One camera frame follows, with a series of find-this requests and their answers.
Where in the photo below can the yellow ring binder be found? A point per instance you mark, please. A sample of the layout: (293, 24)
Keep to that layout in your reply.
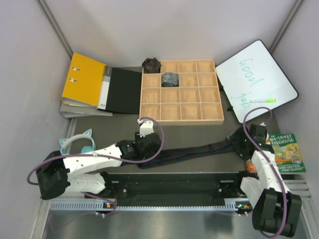
(83, 82)

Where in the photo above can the rolled grey tie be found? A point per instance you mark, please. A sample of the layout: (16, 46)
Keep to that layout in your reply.
(170, 79)

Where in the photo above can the brown blue striped tie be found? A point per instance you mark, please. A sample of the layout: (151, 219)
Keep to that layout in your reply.
(171, 156)

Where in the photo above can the white whiteboard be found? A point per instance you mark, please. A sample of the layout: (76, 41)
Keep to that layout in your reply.
(252, 74)

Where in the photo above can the black folder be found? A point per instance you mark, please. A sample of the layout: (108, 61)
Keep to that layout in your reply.
(120, 91)

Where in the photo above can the grey slotted cable duct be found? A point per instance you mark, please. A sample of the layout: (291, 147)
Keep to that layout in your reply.
(227, 205)

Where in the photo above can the teal cat ear headphones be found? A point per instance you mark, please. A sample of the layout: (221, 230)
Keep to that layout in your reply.
(65, 142)

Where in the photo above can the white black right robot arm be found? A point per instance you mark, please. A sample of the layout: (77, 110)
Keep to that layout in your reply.
(275, 209)

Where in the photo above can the grey folder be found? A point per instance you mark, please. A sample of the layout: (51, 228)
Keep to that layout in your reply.
(75, 112)

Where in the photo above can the green marker pen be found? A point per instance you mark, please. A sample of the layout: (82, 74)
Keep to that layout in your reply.
(263, 101)

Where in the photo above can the green treehouse book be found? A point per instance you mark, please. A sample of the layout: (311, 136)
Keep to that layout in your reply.
(287, 153)

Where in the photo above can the rolled dark brown tie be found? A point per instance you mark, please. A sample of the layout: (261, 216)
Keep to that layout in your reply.
(151, 66)

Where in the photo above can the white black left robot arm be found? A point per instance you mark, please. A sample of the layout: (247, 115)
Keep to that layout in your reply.
(85, 173)

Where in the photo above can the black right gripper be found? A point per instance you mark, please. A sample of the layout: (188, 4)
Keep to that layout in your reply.
(240, 132)

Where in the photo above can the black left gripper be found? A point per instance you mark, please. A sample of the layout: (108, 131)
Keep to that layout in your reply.
(137, 137)

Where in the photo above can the wooden compartment tray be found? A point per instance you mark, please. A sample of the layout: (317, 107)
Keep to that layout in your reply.
(196, 101)

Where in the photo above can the dark grey table mat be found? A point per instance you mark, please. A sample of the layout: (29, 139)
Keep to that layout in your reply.
(109, 130)

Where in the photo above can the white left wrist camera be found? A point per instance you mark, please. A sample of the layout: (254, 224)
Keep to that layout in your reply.
(146, 127)

